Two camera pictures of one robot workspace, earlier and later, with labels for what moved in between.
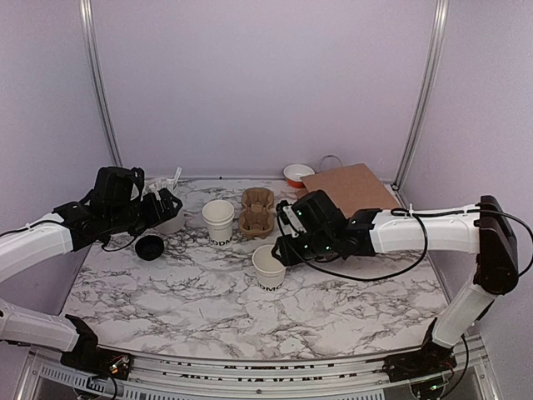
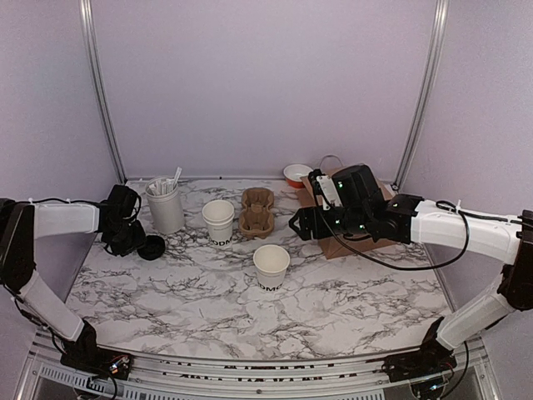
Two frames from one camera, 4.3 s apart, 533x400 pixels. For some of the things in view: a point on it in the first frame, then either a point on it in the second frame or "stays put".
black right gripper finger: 287,256 → 310,222
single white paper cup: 270,272 stays put
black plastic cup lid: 149,247 stays put
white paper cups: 219,217 stays put
